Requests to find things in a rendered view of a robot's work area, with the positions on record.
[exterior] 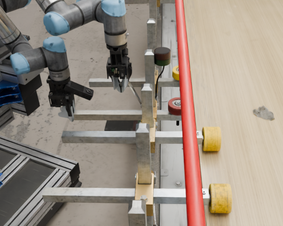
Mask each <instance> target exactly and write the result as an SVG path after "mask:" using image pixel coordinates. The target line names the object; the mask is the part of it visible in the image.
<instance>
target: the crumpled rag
mask: <svg viewBox="0 0 283 226"><path fill-rule="evenodd" d="M253 113H254V114H256V115H257V117H262V118H263V119H267V120H270V121H271V120H272V119H273V118H274V114H273V112H271V111H269V110H268V108H266V107H265V106H262V107H258V110H257V109H254V110H253ZM274 119H275V118H274Z"/></svg>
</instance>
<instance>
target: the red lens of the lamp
mask: <svg viewBox="0 0 283 226"><path fill-rule="evenodd" d="M155 50H156V49H155ZM155 50H154V57H155V58H156V59H158V60H167V59H169V58H170V57H171V50H170V52H169V53H167V54H157V53H156V52H155Z"/></svg>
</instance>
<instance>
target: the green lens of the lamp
mask: <svg viewBox="0 0 283 226"><path fill-rule="evenodd" d="M154 59H155V57H154ZM170 62H171V57H170V58H169V59H168V60H165V61H159V60H157V59H155V64H156V65H158V66H167V65H169V64H170Z"/></svg>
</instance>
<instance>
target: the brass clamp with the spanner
mask: <svg viewBox="0 0 283 226"><path fill-rule="evenodd" d="M158 106H159V104H158V103H157V101H156V100H155V107H153V118H154V119H155V121H156V122H157V107H158Z"/></svg>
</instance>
